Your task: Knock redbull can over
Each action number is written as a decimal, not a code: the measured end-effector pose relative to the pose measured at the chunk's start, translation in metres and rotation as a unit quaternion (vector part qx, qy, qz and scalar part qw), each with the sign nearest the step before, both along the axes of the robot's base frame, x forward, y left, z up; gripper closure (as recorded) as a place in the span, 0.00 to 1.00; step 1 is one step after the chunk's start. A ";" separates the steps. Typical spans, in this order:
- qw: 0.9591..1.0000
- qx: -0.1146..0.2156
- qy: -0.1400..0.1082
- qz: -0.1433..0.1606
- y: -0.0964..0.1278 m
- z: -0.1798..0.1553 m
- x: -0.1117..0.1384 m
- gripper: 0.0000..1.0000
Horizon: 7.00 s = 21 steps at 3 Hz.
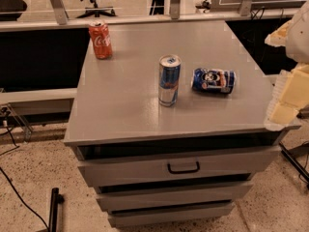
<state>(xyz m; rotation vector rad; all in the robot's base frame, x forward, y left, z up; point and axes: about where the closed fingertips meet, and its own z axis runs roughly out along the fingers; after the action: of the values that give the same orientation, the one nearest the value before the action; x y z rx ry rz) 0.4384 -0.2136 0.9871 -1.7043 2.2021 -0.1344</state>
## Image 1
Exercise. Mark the metal bracket left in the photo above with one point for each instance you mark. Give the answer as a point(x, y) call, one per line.
point(11, 118)

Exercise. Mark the blue silver redbull can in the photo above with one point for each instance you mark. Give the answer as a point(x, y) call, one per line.
point(168, 82)

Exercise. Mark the grey drawer cabinet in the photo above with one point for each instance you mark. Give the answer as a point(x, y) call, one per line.
point(116, 112)

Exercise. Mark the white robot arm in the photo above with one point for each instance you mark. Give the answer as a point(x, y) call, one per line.
point(297, 41)

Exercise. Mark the blue pepsi can lying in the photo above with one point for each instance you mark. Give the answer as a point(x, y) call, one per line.
point(215, 81)

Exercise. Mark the top grey drawer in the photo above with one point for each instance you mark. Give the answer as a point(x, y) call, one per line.
point(135, 170)

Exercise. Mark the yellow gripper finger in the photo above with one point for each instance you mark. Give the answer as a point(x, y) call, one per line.
point(278, 37)
point(290, 94)

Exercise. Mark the black stand leg left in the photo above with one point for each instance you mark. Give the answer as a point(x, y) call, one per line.
point(56, 199)

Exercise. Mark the black stand leg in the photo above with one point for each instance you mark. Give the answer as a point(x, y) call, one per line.
point(303, 174)
point(56, 199)

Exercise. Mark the black drawer handle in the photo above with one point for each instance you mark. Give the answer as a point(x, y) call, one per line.
point(186, 168)

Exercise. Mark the grey drawer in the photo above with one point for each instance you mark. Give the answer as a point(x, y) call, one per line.
point(164, 197)
point(135, 170)
point(172, 214)

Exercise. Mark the middle grey drawer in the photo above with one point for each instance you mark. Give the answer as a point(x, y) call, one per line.
point(164, 197)

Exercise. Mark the black stand leg right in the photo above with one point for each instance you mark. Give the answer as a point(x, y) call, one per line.
point(303, 174)

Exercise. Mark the red coca-cola can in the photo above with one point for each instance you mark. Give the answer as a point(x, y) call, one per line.
point(99, 34)

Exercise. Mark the dark chair far left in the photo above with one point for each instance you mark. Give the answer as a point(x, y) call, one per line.
point(12, 10)

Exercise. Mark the bottom grey drawer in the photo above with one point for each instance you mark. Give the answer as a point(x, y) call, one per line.
point(172, 214)

